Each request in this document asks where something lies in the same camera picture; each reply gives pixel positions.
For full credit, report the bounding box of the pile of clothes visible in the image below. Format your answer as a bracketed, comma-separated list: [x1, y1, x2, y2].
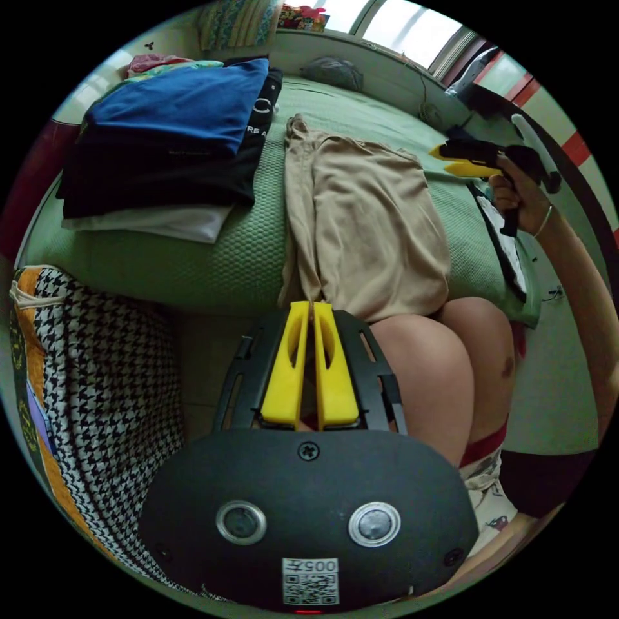
[55, 53, 284, 245]

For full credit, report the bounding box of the houndstooth patterned bag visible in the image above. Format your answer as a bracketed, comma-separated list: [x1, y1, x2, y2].
[9, 264, 233, 600]

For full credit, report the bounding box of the colourful striped pillow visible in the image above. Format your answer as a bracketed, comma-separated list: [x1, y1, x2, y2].
[198, 0, 284, 52]

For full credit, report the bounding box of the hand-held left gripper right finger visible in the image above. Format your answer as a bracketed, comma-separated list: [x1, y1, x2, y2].
[314, 302, 361, 431]

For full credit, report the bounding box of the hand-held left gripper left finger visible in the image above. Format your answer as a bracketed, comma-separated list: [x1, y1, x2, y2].
[260, 300, 310, 431]

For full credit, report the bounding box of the grey cushion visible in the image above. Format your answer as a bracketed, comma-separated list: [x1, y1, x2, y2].
[299, 56, 364, 93]

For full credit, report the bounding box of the person's right hand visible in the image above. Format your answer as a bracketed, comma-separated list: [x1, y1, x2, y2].
[488, 172, 553, 237]

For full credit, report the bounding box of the colourful printed carton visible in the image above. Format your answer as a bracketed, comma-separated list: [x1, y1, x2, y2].
[278, 3, 331, 34]

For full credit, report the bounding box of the person's right forearm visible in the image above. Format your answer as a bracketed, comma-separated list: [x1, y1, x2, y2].
[531, 208, 613, 455]

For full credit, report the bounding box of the window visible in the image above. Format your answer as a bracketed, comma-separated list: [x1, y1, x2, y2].
[324, 0, 484, 78]

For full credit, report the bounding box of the black and white garment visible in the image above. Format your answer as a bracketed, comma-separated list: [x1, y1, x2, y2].
[471, 186, 529, 303]

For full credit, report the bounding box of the dark yellow t-shirt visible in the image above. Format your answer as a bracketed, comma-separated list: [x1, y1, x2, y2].
[278, 113, 453, 325]

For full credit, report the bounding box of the bed with green quilt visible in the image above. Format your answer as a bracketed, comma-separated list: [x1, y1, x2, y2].
[19, 34, 542, 329]

